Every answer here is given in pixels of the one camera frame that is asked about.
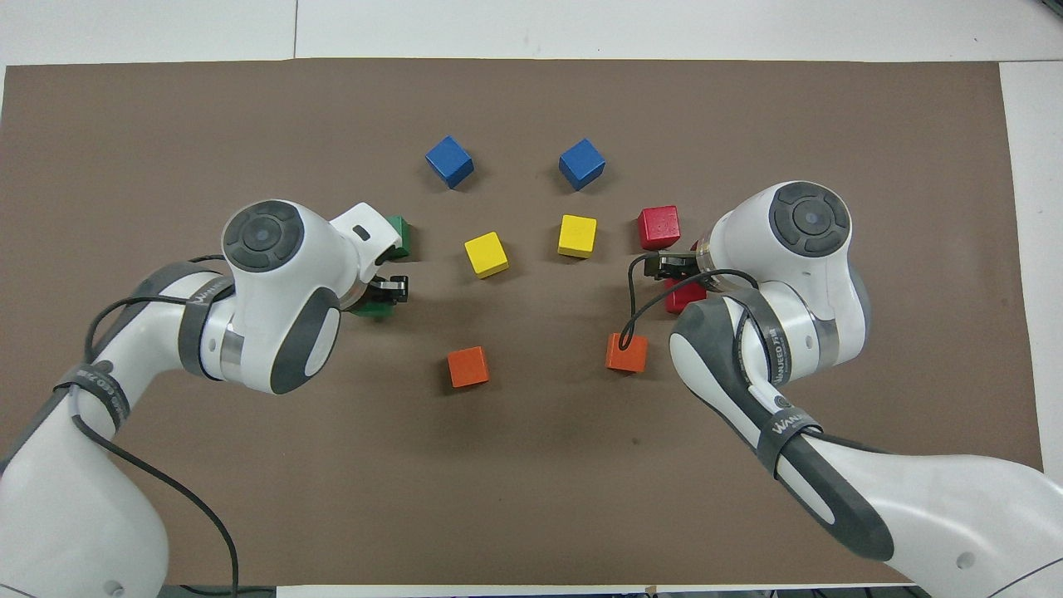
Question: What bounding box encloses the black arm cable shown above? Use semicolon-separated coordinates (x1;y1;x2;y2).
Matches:
71;253;242;598
619;253;761;350

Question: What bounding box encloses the brown table mat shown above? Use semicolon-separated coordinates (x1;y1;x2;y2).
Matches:
0;56;1056;587

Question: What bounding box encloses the blue cube block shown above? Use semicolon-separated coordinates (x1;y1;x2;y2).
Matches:
558;137;607;192
424;135;476;190

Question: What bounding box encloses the yellow cube block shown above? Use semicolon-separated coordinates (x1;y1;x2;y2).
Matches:
463;231;511;280
557;214;599;259

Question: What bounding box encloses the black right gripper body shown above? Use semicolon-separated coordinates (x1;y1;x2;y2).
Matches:
670;249;707;285

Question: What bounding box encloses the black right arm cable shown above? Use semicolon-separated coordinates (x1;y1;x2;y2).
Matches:
619;253;761;350

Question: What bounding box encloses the orange cube block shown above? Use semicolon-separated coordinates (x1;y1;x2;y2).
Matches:
447;346;491;389
605;332;649;374

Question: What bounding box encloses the red cube block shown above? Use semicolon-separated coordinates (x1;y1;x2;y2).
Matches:
637;205;682;252
663;274;708;314

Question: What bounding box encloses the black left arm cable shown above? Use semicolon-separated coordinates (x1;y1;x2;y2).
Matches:
71;253;242;598

